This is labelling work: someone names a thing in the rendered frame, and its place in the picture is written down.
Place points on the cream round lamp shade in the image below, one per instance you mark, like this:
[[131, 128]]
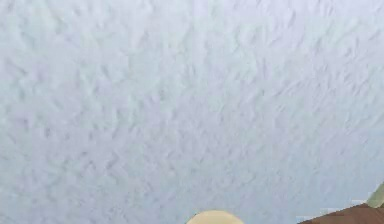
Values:
[[215, 218]]

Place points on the brown wooden table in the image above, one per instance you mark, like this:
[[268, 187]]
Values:
[[350, 216]]

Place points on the pale green object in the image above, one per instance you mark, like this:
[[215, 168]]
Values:
[[378, 197]]

